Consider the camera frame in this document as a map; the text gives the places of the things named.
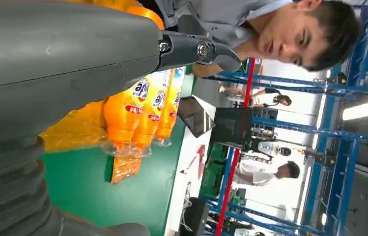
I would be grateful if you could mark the orange brick-patterned piece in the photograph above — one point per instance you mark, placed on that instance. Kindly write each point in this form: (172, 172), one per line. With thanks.
(125, 169)

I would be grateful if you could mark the ceiling light strip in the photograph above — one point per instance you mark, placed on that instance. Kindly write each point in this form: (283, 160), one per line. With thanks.
(366, 109)

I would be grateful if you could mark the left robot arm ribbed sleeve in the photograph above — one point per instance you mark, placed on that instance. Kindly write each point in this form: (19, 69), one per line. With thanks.
(8, 189)

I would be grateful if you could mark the blue metal frame rack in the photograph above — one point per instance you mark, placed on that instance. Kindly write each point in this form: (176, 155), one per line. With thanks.
(320, 156)

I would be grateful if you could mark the yellow plastic sheet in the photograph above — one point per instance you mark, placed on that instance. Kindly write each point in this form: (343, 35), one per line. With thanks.
(73, 130)

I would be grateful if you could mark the white grey machine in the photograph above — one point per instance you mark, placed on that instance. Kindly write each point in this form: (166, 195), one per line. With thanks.
(268, 148)

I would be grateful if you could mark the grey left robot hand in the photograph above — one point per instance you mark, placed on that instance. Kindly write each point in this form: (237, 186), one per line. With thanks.
(56, 49)

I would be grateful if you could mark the red metal post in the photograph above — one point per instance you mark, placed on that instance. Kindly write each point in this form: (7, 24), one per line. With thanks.
(224, 202)

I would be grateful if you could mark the person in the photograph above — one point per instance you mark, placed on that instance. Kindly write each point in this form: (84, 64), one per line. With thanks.
(258, 176)
(265, 97)
(301, 35)

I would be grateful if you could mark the green plastic crate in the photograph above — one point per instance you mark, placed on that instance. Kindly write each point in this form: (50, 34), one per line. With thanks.
(213, 176)

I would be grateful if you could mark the green table mat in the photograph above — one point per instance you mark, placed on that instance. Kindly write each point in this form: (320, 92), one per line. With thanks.
(89, 195)

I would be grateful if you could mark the red arrow sticker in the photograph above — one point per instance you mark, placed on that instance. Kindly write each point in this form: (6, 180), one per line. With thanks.
(200, 159)

